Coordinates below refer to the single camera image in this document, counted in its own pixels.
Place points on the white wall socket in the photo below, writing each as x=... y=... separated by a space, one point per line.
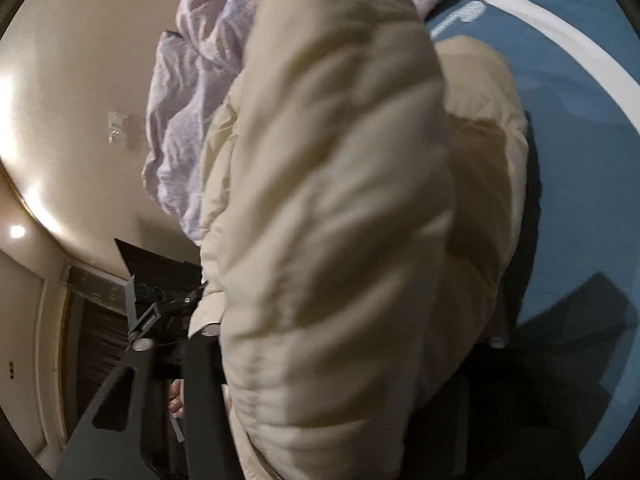
x=117 y=130

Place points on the lilac floral duvet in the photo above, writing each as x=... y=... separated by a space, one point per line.
x=195 y=110

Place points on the person's left hand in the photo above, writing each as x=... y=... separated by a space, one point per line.
x=177 y=400

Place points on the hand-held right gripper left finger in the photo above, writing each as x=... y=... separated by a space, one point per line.
x=200 y=410

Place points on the beige puffer jacket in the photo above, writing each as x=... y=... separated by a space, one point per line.
x=340 y=210

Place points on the blue white-striped bed sheet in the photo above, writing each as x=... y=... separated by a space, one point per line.
x=580 y=135

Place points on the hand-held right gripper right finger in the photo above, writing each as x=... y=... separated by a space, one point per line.
x=480 y=390

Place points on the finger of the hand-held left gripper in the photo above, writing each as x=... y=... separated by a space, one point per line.
x=175 y=305

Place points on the small wall plate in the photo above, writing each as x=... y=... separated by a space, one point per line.
x=11 y=368

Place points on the round ceiling light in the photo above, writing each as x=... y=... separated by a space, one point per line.
x=17 y=231

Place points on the dark curtain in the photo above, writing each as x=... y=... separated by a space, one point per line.
x=100 y=340

